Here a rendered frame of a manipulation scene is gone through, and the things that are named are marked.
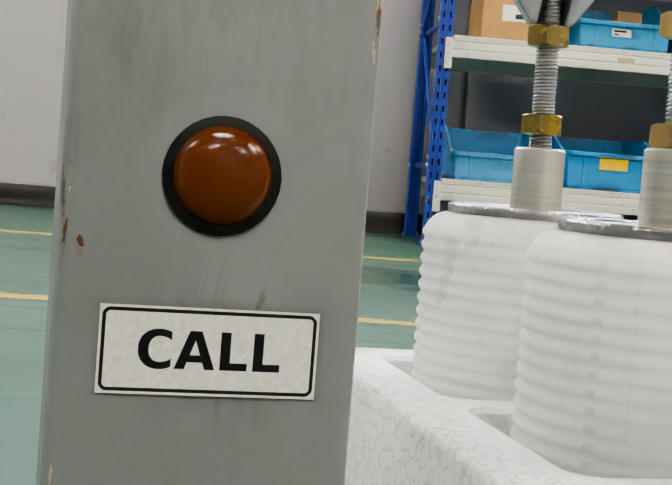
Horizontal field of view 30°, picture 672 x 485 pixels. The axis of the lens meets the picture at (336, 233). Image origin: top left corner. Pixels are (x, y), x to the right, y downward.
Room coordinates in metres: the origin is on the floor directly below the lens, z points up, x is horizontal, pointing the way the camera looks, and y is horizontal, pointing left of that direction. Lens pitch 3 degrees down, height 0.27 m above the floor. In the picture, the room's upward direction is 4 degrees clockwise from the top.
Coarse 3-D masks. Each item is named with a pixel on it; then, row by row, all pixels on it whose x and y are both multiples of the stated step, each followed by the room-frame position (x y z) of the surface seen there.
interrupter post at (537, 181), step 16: (528, 160) 0.54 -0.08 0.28; (544, 160) 0.53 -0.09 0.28; (560, 160) 0.54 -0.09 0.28; (512, 176) 0.54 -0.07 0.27; (528, 176) 0.54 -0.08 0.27; (544, 176) 0.53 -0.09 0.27; (560, 176) 0.54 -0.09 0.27; (512, 192) 0.54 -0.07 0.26; (528, 192) 0.53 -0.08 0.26; (544, 192) 0.53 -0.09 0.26; (560, 192) 0.54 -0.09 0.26; (528, 208) 0.53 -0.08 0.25; (544, 208) 0.53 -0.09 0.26; (560, 208) 0.54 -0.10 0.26
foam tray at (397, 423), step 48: (384, 384) 0.50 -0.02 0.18; (384, 432) 0.47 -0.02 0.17; (432, 432) 0.42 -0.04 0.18; (480, 432) 0.42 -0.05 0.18; (384, 480) 0.47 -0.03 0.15; (432, 480) 0.41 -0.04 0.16; (480, 480) 0.37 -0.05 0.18; (528, 480) 0.36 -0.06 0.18; (576, 480) 0.36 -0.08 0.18; (624, 480) 0.37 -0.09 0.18
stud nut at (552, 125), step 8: (528, 120) 0.54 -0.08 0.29; (536, 120) 0.54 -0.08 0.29; (544, 120) 0.54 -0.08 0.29; (552, 120) 0.54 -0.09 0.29; (560, 120) 0.54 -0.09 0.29; (528, 128) 0.54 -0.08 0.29; (536, 128) 0.54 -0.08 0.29; (544, 128) 0.54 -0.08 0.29; (552, 128) 0.54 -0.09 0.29; (560, 128) 0.54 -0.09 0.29
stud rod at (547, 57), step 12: (552, 0) 0.54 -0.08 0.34; (552, 12) 0.54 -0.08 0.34; (552, 24) 0.54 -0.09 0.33; (540, 48) 0.54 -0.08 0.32; (552, 48) 0.54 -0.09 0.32; (540, 60) 0.54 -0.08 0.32; (552, 60) 0.54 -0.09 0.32; (540, 72) 0.54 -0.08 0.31; (552, 72) 0.54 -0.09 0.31; (540, 84) 0.54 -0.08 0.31; (552, 84) 0.54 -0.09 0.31; (540, 96) 0.54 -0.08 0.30; (552, 96) 0.54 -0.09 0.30; (540, 108) 0.54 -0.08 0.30; (552, 108) 0.54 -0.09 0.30; (540, 144) 0.54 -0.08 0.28
